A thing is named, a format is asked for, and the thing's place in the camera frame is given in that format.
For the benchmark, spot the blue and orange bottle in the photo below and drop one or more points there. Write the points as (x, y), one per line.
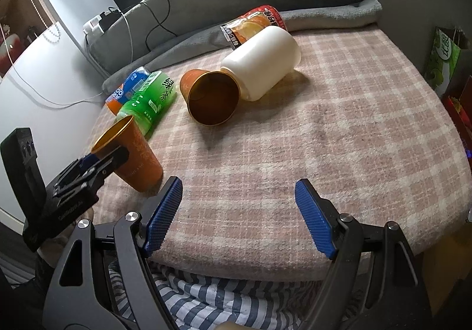
(127, 88)

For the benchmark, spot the white power strip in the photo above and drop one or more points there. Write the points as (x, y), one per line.
(90, 25)

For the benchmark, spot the orange snack packet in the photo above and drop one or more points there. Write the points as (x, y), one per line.
(245, 28)

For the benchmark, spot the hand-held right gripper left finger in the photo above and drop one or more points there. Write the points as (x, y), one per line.
(164, 215)

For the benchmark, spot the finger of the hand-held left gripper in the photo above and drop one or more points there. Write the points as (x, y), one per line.
(87, 160)
(112, 162)

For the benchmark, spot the brown pin board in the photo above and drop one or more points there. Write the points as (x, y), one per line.
(20, 20)

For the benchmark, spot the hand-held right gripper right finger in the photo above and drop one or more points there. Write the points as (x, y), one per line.
(315, 215)

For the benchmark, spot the green carton box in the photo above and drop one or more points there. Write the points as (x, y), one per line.
(442, 62)

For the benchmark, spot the black charger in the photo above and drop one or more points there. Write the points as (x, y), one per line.
(110, 18)

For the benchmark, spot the white plastic jar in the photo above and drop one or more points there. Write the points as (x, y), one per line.
(261, 57)

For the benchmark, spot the blue striped cloth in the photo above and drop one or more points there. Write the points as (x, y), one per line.
(191, 300)

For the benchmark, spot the orange cup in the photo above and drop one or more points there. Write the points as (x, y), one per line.
(212, 101)
(142, 164)

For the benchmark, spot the red box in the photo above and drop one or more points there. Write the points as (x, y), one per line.
(461, 112)

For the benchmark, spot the grey folded towel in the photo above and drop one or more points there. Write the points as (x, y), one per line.
(324, 16)

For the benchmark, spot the green tea bottle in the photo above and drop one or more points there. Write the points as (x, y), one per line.
(153, 95)

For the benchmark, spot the pink plaid blanket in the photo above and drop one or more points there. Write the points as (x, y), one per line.
(295, 138)

